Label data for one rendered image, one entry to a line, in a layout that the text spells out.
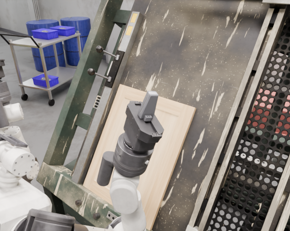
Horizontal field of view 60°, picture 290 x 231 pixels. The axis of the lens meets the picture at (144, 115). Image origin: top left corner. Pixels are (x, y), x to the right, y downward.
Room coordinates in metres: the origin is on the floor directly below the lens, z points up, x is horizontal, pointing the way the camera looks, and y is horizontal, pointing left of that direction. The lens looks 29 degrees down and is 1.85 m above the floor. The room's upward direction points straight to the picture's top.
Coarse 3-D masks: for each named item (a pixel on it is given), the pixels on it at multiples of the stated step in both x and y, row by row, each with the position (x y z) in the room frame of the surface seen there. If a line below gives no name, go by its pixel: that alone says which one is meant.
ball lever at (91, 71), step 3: (90, 69) 1.20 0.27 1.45; (93, 69) 1.21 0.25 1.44; (90, 72) 1.19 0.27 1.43; (93, 72) 1.20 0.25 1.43; (90, 75) 1.20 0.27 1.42; (99, 75) 1.22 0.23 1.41; (102, 75) 1.23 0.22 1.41; (105, 78) 1.23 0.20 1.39; (108, 78) 1.23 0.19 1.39; (111, 78) 1.23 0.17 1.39; (108, 81) 1.23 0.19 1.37
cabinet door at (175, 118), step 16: (128, 96) 1.16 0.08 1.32; (144, 96) 1.11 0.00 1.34; (112, 112) 1.15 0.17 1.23; (160, 112) 1.03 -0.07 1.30; (176, 112) 0.99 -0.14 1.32; (192, 112) 0.95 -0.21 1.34; (112, 128) 1.09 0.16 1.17; (176, 128) 0.94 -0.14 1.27; (112, 144) 1.04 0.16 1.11; (160, 144) 0.93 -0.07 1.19; (176, 144) 0.90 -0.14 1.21; (96, 160) 1.03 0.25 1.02; (160, 160) 0.88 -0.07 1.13; (176, 160) 0.86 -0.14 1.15; (96, 176) 0.98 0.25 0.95; (144, 176) 0.87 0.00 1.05; (160, 176) 0.84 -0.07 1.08; (96, 192) 0.92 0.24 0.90; (144, 192) 0.82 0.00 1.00; (160, 192) 0.79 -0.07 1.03; (144, 208) 0.78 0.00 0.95
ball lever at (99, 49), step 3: (99, 45) 1.27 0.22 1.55; (96, 48) 1.25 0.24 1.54; (99, 48) 1.25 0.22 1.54; (102, 48) 1.26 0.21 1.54; (99, 51) 1.25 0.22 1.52; (102, 51) 1.26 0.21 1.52; (105, 51) 1.27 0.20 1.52; (108, 54) 1.28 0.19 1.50; (111, 54) 1.28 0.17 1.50; (117, 57) 1.28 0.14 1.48
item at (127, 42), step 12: (132, 12) 1.43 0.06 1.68; (132, 24) 1.38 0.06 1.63; (132, 36) 1.35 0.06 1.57; (120, 48) 1.33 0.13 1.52; (120, 72) 1.27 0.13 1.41; (108, 96) 1.20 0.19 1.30; (108, 108) 1.18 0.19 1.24; (96, 120) 1.15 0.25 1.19; (96, 132) 1.11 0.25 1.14; (84, 144) 1.09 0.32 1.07; (96, 144) 1.10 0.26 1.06; (84, 156) 1.05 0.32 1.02; (84, 168) 1.02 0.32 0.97; (72, 180) 1.00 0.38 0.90
